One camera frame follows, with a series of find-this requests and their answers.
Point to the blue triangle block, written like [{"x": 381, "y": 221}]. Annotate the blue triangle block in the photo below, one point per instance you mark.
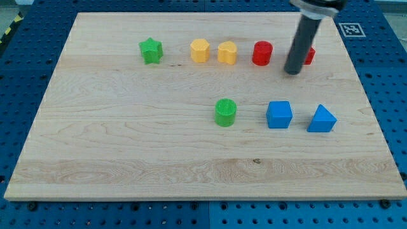
[{"x": 322, "y": 121}]

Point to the green star block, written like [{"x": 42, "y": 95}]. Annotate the green star block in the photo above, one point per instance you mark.
[{"x": 151, "y": 51}]

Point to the white fiducial marker tag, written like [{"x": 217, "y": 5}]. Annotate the white fiducial marker tag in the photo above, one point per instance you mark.
[{"x": 352, "y": 30}]

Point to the blue cube block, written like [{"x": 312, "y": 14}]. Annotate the blue cube block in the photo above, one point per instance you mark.
[{"x": 279, "y": 114}]

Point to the red block behind stick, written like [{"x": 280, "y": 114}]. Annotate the red block behind stick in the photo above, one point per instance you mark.
[{"x": 310, "y": 56}]

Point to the green cylinder block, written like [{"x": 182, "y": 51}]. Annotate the green cylinder block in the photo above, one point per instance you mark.
[{"x": 225, "y": 111}]

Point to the light wooden board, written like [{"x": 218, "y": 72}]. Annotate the light wooden board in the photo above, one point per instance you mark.
[{"x": 112, "y": 128}]

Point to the yellow heart block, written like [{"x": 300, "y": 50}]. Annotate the yellow heart block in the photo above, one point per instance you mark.
[{"x": 227, "y": 52}]

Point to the red cylinder block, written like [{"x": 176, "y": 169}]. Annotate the red cylinder block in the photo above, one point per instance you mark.
[{"x": 262, "y": 53}]

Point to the yellow hexagon block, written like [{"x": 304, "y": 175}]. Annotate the yellow hexagon block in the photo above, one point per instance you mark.
[{"x": 200, "y": 50}]

